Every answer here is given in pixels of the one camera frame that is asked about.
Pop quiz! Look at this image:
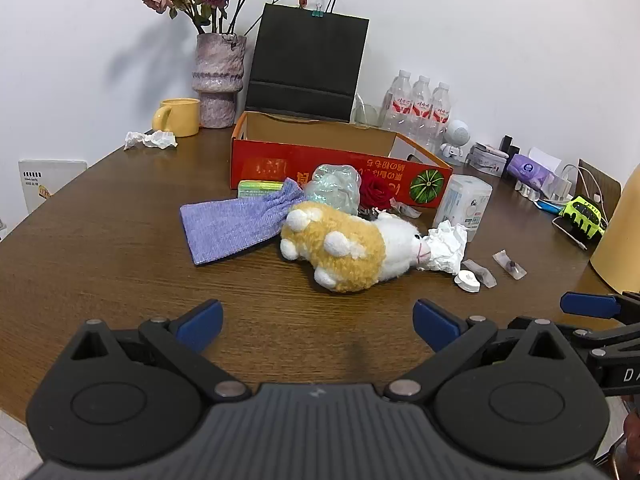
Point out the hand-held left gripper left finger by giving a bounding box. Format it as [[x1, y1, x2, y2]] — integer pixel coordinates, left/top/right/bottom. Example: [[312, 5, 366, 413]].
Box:
[[65, 298, 252, 404]]

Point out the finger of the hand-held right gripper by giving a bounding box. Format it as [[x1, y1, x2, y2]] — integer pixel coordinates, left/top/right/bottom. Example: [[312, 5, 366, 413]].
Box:
[[554, 322, 640, 357], [560, 291, 640, 322]]

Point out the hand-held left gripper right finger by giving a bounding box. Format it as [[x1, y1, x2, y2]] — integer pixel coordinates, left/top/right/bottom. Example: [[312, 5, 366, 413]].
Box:
[[384, 298, 591, 404]]

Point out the white tissue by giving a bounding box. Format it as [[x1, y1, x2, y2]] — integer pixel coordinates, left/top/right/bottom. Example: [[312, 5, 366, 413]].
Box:
[[419, 220, 469, 276], [123, 130, 178, 151]]

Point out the purple knit cloth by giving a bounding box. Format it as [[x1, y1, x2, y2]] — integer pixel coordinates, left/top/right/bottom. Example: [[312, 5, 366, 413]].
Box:
[[180, 177, 306, 266]]

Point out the yellow and white plush toy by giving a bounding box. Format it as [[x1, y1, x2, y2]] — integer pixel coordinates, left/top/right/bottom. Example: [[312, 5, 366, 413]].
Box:
[[279, 201, 431, 293]]

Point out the white wipes canister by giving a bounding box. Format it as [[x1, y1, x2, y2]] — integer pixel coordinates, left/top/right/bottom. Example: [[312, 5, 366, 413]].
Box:
[[433, 175, 493, 232]]

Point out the clear plastic bag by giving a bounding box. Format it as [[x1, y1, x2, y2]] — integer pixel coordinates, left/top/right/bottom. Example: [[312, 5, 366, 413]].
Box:
[[303, 163, 362, 217]]

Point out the red cardboard box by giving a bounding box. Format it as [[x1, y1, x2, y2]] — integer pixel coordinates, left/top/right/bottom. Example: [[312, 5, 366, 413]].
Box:
[[230, 111, 454, 209]]

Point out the person's right hand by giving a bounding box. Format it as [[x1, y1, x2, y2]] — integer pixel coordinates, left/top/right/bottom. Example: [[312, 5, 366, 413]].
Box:
[[622, 405, 640, 461]]

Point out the white round cap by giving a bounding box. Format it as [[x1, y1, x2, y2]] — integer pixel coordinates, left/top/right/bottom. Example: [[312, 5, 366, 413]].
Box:
[[456, 270, 482, 294]]

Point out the small clear plastic sachet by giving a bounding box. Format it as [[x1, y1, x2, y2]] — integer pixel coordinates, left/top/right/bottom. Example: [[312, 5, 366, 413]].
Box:
[[492, 250, 527, 281], [462, 258, 497, 288]]

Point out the yellow lamp shade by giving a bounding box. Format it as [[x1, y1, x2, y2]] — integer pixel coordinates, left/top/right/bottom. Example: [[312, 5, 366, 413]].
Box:
[[590, 164, 640, 293]]

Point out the brown wooden board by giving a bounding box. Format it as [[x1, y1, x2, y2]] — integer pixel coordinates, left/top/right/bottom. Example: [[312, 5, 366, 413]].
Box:
[[577, 158, 622, 221]]

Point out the white charger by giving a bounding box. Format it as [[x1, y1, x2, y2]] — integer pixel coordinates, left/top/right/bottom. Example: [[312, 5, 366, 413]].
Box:
[[552, 163, 576, 198]]

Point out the purple wet wipes pack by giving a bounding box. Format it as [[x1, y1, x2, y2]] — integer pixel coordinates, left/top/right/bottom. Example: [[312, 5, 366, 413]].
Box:
[[506, 154, 557, 187]]

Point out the red artificial rose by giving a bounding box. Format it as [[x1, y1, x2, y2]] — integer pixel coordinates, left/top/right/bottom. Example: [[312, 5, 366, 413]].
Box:
[[359, 172, 394, 211]]

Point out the green packet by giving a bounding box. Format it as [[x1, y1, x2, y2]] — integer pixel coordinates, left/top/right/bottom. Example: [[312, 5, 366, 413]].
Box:
[[238, 180, 284, 199]]

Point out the white paper sheet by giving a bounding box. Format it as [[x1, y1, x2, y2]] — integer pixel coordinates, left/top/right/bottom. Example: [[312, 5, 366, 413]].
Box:
[[528, 146, 563, 173]]

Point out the patterned white tin box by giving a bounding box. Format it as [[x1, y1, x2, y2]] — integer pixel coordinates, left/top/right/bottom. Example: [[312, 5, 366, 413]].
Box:
[[470, 142, 508, 177]]

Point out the white robot figure speaker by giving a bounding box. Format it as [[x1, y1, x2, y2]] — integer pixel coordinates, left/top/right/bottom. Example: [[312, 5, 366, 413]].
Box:
[[440, 120, 472, 162]]

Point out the white flat box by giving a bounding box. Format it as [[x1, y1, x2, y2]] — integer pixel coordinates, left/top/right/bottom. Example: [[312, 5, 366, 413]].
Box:
[[18, 160, 88, 214]]

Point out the yellow mug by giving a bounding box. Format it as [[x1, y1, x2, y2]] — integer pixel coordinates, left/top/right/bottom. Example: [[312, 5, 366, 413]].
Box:
[[152, 98, 201, 138]]

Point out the clear water bottle red label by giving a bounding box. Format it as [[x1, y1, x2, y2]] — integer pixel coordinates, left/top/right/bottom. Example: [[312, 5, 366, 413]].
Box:
[[381, 70, 413, 133], [427, 81, 454, 148], [407, 75, 434, 143]]

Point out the green tinted glass cup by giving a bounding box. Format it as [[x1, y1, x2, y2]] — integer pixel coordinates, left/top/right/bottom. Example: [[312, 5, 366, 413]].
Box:
[[354, 93, 383, 128]]

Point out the mottled purple ceramic vase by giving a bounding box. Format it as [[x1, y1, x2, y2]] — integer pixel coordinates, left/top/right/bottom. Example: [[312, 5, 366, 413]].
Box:
[[192, 33, 247, 129]]

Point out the black paper bag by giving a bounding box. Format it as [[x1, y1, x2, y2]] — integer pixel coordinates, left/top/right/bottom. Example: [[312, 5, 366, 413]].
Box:
[[245, 0, 371, 123]]

